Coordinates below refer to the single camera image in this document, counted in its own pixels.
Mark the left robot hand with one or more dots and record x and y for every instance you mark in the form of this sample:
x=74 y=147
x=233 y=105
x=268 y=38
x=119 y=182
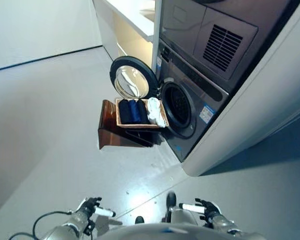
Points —
x=86 y=211

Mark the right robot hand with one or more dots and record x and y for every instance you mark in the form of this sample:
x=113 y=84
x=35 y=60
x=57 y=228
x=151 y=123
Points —
x=211 y=210

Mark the black garment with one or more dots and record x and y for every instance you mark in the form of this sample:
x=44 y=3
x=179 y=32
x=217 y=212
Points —
x=124 y=112
x=143 y=112

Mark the blue garment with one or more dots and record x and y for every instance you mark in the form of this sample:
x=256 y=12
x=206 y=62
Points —
x=135 y=112

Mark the white garment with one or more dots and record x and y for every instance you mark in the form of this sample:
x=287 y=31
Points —
x=155 y=110

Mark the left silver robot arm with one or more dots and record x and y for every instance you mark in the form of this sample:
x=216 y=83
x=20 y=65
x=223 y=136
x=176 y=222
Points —
x=65 y=228

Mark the grey front-load washing machine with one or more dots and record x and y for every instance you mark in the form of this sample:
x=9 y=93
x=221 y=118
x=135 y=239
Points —
x=190 y=75

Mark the right silver robot leg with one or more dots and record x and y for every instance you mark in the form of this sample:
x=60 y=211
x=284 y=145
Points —
x=183 y=216

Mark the silver robot torso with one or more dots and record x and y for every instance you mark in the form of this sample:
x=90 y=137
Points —
x=152 y=232

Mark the brown glossy stand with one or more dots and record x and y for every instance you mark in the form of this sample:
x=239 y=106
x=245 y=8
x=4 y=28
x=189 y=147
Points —
x=107 y=130

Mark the blue white energy sticker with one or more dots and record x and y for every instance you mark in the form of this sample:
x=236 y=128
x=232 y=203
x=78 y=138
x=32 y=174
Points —
x=206 y=114

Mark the rectangular wicker basket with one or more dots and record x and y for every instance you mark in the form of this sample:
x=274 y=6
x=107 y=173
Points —
x=142 y=125

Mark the round glass washer door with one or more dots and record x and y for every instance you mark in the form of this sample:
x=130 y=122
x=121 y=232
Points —
x=131 y=80

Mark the blue white barcode label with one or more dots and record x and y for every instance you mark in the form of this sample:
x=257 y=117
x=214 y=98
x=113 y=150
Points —
x=158 y=64

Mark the grey dryer with vent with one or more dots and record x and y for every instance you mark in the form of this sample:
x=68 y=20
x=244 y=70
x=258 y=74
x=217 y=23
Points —
x=185 y=30

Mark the white cabinet counter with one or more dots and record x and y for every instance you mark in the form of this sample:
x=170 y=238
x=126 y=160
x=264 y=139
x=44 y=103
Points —
x=130 y=15

